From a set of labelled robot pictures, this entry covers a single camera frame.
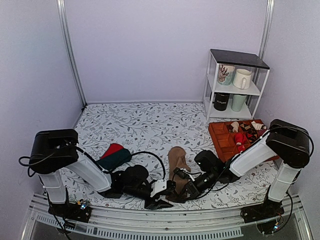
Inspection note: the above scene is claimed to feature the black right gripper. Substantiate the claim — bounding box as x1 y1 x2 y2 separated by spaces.
177 169 218 202

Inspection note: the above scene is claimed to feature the tan ribbed sock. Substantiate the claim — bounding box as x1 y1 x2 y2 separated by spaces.
166 146 191 203

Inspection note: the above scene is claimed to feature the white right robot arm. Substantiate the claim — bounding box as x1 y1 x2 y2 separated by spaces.
175 119 315 218

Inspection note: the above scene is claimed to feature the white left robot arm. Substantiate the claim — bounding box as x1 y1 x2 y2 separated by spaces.
27 129 175 217

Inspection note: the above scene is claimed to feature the floral patterned table mat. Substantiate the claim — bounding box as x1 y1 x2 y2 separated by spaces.
74 103 277 211

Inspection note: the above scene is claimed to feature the red and green sock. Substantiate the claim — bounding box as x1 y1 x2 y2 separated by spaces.
97 143 132 172

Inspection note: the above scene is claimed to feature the orange wooden divider tray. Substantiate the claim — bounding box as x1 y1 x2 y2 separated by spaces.
208 119 268 163

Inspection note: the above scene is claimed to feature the red rolled sock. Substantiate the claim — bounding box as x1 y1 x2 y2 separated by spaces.
234 132 247 152

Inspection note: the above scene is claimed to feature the beige patterned sock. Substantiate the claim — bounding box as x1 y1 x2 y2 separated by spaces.
226 121 240 133

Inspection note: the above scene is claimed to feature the brown argyle sock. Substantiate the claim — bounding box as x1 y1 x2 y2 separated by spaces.
239 121 259 144

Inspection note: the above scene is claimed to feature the black mug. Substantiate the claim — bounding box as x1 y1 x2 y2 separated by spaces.
213 92 230 111

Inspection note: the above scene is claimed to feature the pale green cup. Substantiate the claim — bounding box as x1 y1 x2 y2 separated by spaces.
231 94 247 112

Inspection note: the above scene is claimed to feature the white metal shelf rack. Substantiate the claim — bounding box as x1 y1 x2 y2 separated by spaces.
203 49 270 119

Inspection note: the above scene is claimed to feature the coral pattern mug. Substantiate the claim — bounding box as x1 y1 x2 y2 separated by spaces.
217 63 236 86

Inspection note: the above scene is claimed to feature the white ceramic mug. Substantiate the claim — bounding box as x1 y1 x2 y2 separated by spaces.
232 68 252 90

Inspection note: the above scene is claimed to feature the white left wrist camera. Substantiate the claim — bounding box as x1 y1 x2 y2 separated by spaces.
150 179 167 198

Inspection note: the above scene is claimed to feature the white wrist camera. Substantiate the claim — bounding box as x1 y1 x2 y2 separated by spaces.
180 168 202 182
150 179 167 198

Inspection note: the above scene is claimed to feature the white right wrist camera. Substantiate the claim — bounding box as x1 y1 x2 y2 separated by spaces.
180 168 202 182

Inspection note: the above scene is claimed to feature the aluminium front rail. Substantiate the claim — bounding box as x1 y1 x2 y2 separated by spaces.
20 191 316 240

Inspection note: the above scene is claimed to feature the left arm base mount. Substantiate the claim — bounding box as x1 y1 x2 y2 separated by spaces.
48 196 92 223

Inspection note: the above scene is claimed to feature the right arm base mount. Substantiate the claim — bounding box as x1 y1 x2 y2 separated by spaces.
240 195 285 223

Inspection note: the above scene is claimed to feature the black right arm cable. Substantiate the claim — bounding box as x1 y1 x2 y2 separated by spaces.
174 126 315 200

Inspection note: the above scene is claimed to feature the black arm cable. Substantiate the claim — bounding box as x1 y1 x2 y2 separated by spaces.
174 126 315 200
18 149 166 181

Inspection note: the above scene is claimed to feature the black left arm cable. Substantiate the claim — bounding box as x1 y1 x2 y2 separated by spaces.
18 149 166 181

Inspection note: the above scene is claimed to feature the right aluminium corner post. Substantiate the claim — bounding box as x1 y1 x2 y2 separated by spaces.
258 0 275 60

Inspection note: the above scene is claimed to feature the aluminium corner post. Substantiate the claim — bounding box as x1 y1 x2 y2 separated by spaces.
258 0 275 60
56 0 88 109

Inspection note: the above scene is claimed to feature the left aluminium corner post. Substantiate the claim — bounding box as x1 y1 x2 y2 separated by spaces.
56 0 88 109

